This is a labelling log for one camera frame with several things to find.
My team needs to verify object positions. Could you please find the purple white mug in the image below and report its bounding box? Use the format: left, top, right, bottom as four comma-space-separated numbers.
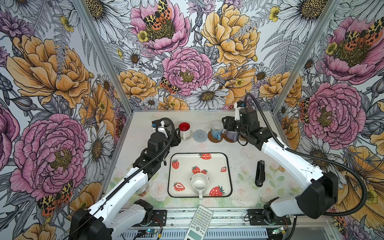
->
225, 130, 239, 140

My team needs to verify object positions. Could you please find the blue white mug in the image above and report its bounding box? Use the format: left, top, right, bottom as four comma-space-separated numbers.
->
211, 121, 224, 140

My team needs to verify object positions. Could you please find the red mug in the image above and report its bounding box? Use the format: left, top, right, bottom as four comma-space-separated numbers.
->
179, 122, 192, 140

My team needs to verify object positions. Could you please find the blue grey fabric coaster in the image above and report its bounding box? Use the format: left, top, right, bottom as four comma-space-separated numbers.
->
193, 130, 208, 143

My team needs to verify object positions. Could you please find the brown round wooden coaster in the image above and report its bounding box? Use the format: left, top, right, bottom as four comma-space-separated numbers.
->
224, 136, 237, 143

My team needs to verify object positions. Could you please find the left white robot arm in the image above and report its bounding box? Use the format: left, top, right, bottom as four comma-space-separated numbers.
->
67, 129, 181, 240

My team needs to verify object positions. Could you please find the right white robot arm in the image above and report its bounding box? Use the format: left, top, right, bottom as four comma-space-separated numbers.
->
222, 108, 338, 221

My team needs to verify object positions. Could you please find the clear glass jar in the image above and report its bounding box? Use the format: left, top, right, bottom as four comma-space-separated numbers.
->
138, 183, 150, 197

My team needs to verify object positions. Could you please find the strawberry print serving tray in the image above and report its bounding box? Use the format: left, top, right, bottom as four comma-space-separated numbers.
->
168, 153, 233, 200

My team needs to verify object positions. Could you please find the white calculator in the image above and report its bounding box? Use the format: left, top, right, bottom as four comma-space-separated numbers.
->
184, 205, 214, 240

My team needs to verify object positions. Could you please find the left green circuit board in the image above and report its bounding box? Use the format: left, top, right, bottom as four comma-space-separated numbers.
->
135, 229, 161, 238

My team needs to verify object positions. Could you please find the green circuit board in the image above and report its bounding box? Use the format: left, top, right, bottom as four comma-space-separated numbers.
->
135, 229, 161, 238
272, 227, 286, 235

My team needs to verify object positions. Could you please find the right green circuit board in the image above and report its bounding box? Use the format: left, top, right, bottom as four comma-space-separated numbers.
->
272, 227, 286, 235

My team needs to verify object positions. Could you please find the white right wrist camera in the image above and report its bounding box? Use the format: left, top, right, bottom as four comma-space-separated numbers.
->
234, 101, 246, 121

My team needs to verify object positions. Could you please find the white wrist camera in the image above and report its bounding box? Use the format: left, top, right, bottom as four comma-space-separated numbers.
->
152, 120, 168, 138
234, 101, 246, 121

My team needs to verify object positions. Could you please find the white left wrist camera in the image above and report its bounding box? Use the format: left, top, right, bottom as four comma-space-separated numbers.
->
152, 120, 168, 138

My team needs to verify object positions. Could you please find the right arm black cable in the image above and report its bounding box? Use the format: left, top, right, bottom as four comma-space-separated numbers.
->
243, 92, 368, 240

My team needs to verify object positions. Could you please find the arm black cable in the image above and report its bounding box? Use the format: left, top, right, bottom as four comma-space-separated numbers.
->
243, 92, 368, 240
68, 117, 176, 240

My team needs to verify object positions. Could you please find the black handle tool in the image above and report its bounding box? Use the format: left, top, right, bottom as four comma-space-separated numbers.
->
255, 160, 266, 188

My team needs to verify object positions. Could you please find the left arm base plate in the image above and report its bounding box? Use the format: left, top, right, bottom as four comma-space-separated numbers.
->
149, 210, 168, 227

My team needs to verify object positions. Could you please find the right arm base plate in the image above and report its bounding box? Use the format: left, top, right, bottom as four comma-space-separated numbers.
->
247, 209, 292, 226

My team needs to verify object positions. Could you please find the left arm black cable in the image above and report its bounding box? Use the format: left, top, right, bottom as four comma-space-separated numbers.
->
68, 117, 176, 240

